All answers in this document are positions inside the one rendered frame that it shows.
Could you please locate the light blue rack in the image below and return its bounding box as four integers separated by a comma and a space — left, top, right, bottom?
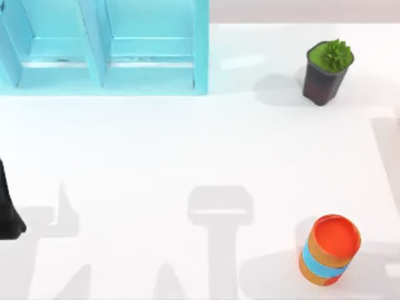
0, 0, 211, 97

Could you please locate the green plant in dark pot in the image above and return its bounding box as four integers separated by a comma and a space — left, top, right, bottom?
302, 38, 355, 107

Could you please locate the orange and blue can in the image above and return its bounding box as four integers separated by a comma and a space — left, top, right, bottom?
298, 213, 362, 288

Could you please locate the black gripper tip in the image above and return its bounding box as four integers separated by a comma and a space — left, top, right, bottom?
0, 159, 28, 242

